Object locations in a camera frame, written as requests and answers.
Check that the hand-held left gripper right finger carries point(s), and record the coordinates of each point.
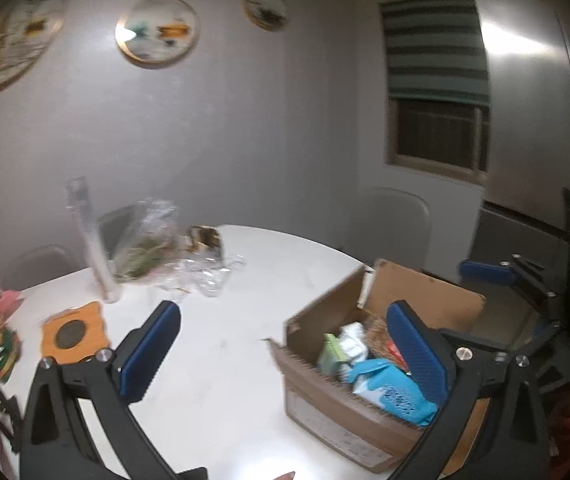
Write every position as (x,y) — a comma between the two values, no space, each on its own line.
(417,355)

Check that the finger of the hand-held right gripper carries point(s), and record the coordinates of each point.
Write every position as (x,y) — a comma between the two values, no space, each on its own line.
(550,355)
(487,271)

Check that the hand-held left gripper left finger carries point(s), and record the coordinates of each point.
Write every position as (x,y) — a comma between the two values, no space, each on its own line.
(147,355)

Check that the blue cracker packet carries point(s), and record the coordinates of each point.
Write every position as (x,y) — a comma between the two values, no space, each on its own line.
(395,395)

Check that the small green packet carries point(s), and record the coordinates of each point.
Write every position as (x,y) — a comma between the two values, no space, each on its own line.
(332,355)

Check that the cardboard box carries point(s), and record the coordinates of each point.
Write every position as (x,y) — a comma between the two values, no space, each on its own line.
(325,410)

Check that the orange wooden coaster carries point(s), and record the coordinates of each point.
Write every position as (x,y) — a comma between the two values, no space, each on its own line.
(75,332)

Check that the crumpled clear plastic wrap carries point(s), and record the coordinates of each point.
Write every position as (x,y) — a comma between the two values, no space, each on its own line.
(205,275)

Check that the grey chair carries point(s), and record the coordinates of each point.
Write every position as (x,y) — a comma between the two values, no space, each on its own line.
(115,227)
(40,265)
(390,220)

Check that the clear bag of vegetables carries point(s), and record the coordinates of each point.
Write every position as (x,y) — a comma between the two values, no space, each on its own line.
(145,242)

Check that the clear plastic wrap roll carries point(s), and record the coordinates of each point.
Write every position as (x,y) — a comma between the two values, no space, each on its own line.
(90,245)

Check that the crumpled foil packet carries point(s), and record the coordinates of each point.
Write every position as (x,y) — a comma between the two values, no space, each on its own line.
(205,240)

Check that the window with striped blind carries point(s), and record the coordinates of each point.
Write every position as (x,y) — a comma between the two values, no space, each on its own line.
(437,85)

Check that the medium round wall picture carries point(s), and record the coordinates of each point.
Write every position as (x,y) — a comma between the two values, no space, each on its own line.
(157,30)

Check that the small round wall picture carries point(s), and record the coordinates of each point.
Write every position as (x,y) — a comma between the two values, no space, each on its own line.
(266,9)

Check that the large round wall picture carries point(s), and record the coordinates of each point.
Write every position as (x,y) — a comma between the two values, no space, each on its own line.
(15,35)

